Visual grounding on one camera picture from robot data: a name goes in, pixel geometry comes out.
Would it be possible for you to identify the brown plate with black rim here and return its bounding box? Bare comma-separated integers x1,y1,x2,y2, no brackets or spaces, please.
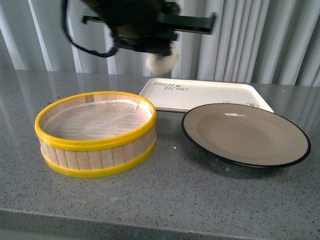
181,103,311,168

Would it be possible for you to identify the cream bear serving tray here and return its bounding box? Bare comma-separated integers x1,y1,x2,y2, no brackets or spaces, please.
139,78,273,113

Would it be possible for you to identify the grey pleated curtain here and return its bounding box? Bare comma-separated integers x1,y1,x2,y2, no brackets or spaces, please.
0,0,320,87

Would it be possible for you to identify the black cable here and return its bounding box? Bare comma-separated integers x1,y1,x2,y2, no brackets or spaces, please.
61,0,121,58

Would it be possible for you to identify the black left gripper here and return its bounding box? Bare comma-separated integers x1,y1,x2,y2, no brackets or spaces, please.
84,0,216,56

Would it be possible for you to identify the white steamed bun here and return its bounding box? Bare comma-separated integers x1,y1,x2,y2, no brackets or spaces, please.
145,45,180,75

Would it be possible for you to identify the white steamer liner paper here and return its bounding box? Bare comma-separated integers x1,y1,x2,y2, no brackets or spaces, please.
42,99,152,141

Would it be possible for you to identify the yellow rimmed bamboo steamer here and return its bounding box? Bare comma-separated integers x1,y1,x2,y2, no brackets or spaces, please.
34,91,157,178

